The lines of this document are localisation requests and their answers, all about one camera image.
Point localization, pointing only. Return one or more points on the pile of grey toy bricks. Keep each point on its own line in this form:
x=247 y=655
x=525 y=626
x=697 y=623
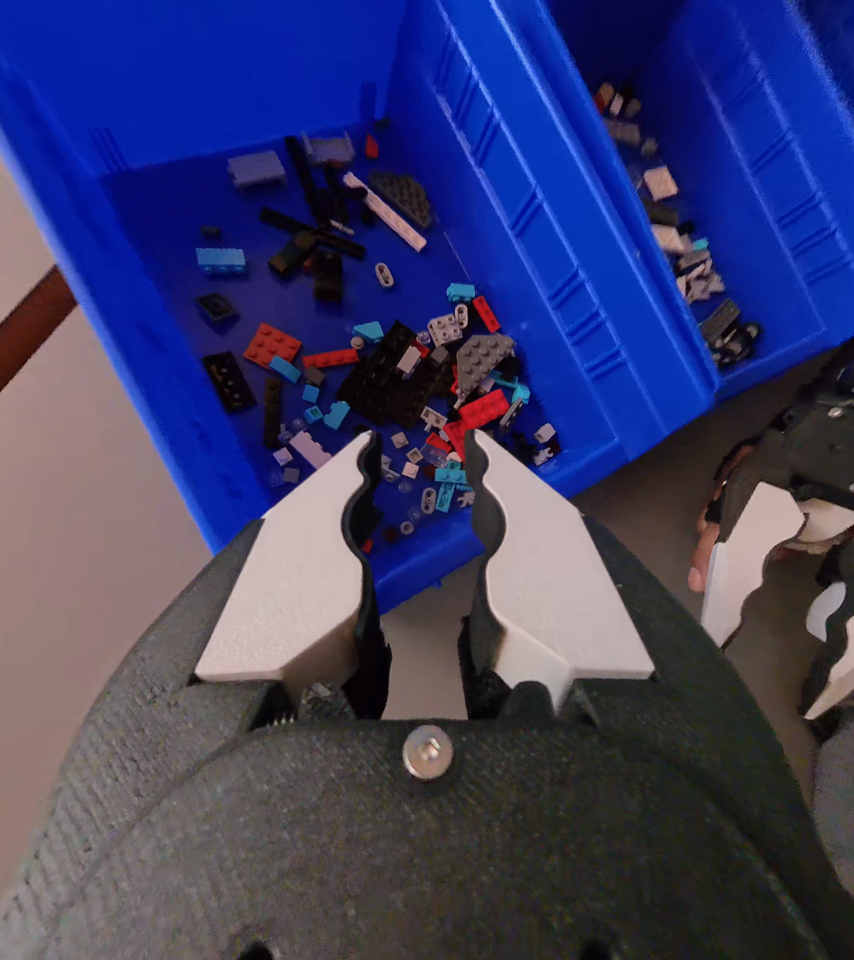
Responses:
x=696 y=262

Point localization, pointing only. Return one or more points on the brown wooden bar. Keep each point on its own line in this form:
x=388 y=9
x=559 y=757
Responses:
x=14 y=337

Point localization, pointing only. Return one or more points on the pile of colourful toy bricks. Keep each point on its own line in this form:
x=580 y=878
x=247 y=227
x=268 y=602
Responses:
x=397 y=375

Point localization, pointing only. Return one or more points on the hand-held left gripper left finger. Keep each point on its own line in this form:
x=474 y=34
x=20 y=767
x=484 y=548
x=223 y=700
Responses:
x=284 y=592

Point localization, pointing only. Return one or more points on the person's right hand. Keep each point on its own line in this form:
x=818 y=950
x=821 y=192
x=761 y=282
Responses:
x=702 y=559

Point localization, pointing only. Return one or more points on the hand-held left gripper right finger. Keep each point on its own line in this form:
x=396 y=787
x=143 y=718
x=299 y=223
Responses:
x=562 y=600

